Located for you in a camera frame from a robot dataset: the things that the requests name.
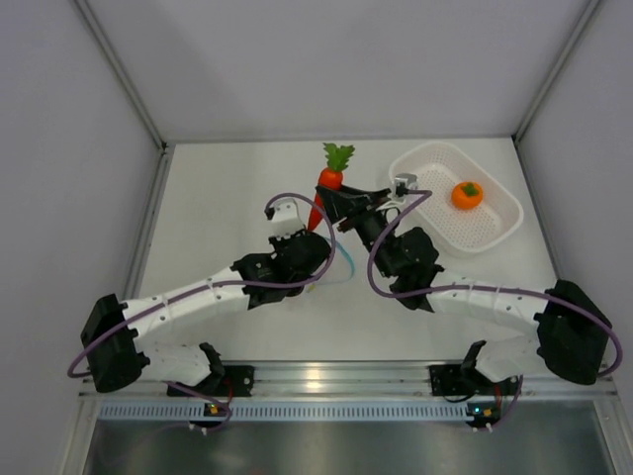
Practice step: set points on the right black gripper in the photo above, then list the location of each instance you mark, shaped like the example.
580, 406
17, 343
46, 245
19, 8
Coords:
340, 202

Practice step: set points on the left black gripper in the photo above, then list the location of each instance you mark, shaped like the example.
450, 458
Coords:
279, 243

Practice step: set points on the clear zip top bag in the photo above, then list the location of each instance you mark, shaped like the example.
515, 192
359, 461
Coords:
341, 270

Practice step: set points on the orange fake carrot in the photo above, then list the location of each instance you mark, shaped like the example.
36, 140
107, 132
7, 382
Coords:
337, 158

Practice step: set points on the orange fake persimmon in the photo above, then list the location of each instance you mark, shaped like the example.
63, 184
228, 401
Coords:
467, 196

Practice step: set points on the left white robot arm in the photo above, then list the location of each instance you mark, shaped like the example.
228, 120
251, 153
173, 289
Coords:
134, 340

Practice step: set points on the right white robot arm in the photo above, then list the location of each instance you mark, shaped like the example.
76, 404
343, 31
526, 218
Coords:
558, 329

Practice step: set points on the white perforated plastic basket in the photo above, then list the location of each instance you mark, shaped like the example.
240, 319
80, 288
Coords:
469, 211

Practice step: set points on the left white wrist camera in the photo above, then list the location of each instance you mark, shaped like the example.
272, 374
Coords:
284, 218

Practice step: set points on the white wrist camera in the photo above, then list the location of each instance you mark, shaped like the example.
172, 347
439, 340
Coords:
403, 183
284, 218

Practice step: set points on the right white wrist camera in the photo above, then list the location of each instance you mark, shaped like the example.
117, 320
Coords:
403, 183

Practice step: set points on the aluminium mounting rail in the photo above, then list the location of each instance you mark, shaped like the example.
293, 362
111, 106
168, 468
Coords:
405, 379

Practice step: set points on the left black base bracket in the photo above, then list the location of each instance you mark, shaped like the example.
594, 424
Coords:
232, 380

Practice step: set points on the black base bracket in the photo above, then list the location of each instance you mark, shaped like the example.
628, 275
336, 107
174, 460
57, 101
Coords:
232, 380
446, 381

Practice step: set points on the white slotted cable duct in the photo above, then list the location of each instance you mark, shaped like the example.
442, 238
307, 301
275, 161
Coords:
271, 411

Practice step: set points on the right black base bracket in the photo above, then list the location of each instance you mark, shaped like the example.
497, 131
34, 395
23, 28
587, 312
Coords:
446, 381

